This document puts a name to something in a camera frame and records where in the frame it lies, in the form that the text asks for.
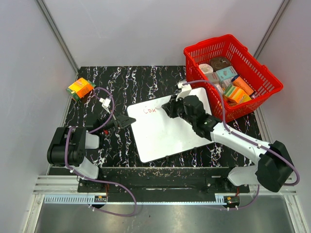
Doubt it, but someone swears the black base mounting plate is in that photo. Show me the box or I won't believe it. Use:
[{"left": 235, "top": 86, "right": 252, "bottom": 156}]
[{"left": 77, "top": 167, "right": 251, "bottom": 197}]

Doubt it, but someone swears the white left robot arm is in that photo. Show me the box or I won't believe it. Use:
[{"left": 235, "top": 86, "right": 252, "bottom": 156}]
[{"left": 47, "top": 114, "right": 136, "bottom": 192}]

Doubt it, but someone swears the white toilet paper roll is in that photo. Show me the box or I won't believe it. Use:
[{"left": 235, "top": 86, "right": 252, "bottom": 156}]
[{"left": 198, "top": 63, "right": 214, "bottom": 75}]

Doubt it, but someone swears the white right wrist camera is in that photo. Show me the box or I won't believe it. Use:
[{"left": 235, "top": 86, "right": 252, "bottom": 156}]
[{"left": 176, "top": 80, "right": 192, "bottom": 100}]

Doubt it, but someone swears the orange green snack box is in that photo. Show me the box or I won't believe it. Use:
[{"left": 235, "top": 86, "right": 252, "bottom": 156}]
[{"left": 66, "top": 78, "right": 96, "bottom": 101}]

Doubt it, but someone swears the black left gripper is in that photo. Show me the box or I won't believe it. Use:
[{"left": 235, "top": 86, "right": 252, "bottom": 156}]
[{"left": 97, "top": 109, "right": 136, "bottom": 133}]

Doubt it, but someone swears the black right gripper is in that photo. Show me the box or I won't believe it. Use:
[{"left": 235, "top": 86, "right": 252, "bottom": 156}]
[{"left": 163, "top": 93, "right": 195, "bottom": 126}]

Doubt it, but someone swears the red plastic shopping basket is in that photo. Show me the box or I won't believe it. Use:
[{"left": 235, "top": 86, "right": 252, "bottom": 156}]
[{"left": 184, "top": 34, "right": 283, "bottom": 122}]

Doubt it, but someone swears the orange blue box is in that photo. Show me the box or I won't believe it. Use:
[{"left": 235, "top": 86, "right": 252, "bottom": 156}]
[{"left": 231, "top": 75, "right": 255, "bottom": 96}]

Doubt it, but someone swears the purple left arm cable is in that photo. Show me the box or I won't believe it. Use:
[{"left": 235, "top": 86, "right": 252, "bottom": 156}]
[{"left": 63, "top": 87, "right": 138, "bottom": 217}]

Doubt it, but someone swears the teal cardboard box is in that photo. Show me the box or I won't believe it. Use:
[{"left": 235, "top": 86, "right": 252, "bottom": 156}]
[{"left": 216, "top": 66, "right": 238, "bottom": 82}]

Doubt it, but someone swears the white whiteboard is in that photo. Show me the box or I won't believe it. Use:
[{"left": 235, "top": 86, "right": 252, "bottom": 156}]
[{"left": 127, "top": 95, "right": 212, "bottom": 163}]

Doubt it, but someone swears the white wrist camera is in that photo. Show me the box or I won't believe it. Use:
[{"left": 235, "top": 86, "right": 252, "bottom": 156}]
[
  {"left": 176, "top": 80, "right": 192, "bottom": 100},
  {"left": 99, "top": 98, "right": 111, "bottom": 114}
]

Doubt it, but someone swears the yellow green sponge pack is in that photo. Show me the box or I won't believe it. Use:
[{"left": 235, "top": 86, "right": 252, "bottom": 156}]
[{"left": 223, "top": 85, "right": 251, "bottom": 104}]

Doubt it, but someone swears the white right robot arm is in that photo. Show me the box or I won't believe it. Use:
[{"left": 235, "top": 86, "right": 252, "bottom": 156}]
[{"left": 161, "top": 95, "right": 297, "bottom": 192}]

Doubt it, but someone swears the brown round lid jar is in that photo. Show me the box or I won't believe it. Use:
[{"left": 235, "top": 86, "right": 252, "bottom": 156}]
[{"left": 209, "top": 56, "right": 231, "bottom": 72}]

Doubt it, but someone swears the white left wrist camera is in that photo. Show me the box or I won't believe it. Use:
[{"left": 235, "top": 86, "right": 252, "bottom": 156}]
[{"left": 99, "top": 98, "right": 111, "bottom": 114}]

